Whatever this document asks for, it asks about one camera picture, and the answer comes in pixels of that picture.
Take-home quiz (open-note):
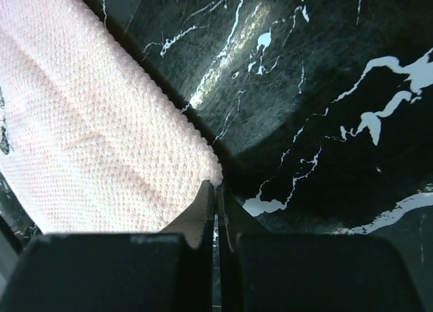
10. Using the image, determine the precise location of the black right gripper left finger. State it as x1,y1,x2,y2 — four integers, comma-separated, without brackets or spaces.
1,181,214,311

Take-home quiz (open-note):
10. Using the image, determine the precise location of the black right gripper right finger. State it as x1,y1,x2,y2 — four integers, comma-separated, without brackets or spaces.
216,185,425,311

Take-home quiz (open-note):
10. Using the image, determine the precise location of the pink towel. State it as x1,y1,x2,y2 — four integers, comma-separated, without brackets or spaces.
1,0,223,234

